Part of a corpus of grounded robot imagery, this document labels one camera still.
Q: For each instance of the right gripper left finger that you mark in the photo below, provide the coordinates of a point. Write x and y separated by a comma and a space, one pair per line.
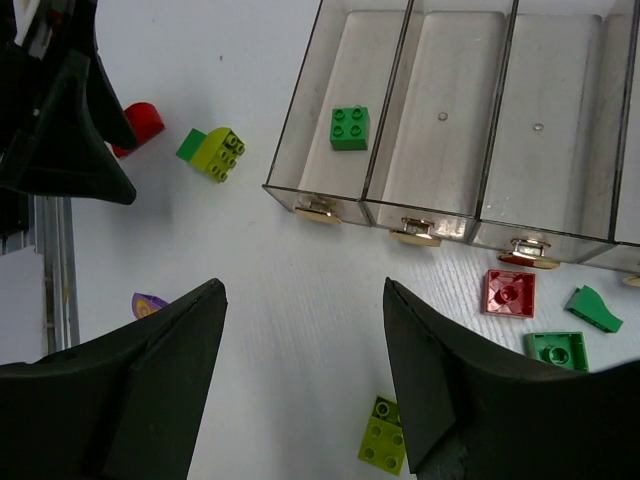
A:
126, 405

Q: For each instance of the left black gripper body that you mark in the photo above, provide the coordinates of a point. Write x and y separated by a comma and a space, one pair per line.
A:
36, 36

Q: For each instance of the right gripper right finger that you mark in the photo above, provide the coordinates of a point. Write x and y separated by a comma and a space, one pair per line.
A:
473, 409

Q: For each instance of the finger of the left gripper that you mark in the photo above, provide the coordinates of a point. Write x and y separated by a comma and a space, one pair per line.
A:
61, 153
106, 111

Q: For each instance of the green and lime lego stack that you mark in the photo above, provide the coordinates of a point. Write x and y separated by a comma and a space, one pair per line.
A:
214, 154

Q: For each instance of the green square lego upside-down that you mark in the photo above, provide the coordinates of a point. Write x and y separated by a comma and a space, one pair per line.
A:
563, 349

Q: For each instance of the red square lego brick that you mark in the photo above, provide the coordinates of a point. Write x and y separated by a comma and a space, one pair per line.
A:
509, 293

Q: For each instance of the green slope lego small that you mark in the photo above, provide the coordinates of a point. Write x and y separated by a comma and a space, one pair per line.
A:
587, 304

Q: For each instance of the green square lego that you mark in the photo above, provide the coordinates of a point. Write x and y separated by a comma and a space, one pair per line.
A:
349, 128

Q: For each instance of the red lego brick front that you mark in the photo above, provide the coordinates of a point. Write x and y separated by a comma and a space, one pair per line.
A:
146, 122

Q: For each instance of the lime square lego brick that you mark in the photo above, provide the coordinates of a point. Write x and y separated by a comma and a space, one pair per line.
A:
383, 445

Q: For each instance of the purple and lime lego stack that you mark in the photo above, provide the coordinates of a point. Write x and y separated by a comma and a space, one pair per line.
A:
144, 304

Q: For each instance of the clear container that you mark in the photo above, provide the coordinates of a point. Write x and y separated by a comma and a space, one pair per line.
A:
424, 182
625, 175
351, 59
552, 183

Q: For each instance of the aluminium table frame rail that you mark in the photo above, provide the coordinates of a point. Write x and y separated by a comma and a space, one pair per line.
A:
50, 233

